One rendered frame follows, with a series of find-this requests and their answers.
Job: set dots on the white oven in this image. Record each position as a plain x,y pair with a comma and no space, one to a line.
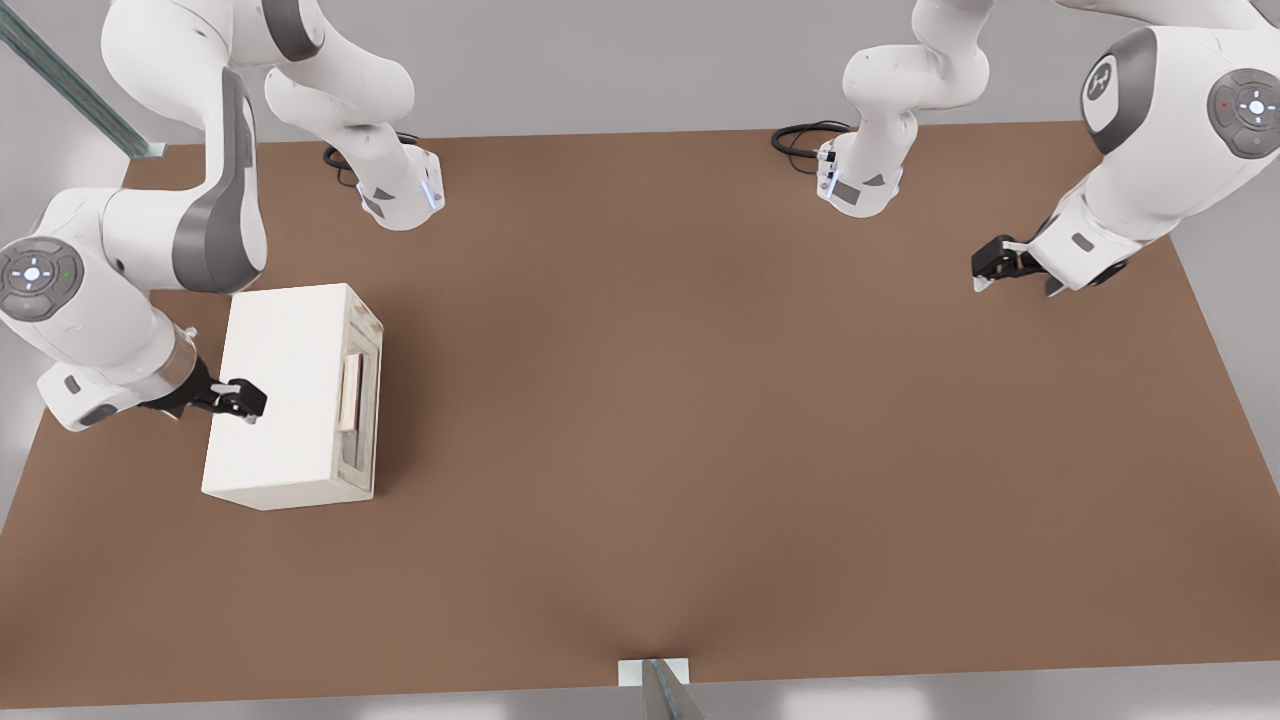
290,395

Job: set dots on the silver frame post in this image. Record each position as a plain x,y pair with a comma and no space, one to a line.
70,80
662,690

